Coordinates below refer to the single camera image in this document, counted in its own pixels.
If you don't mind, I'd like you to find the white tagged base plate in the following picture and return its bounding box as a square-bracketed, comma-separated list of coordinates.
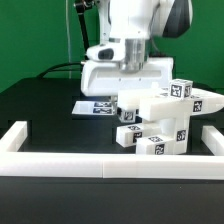
[72, 101, 115, 116]

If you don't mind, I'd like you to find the white chair seat piece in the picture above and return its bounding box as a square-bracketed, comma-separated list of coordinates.
[157, 116, 190, 155]

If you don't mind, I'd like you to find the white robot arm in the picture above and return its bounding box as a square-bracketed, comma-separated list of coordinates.
[74, 0, 193, 96]

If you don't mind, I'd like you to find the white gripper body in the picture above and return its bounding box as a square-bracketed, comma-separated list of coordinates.
[81, 43, 173, 96]

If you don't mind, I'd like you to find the white chair back piece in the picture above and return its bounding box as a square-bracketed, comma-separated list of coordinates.
[117, 88, 224, 122]

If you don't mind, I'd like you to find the white U-shaped fence frame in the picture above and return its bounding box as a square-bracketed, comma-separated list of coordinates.
[0, 121, 224, 180]

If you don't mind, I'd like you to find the black hose behind robot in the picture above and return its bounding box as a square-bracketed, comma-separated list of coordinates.
[73, 0, 101, 48]

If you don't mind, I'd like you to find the black cable on table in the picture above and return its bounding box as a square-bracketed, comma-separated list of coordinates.
[36, 62, 84, 79]

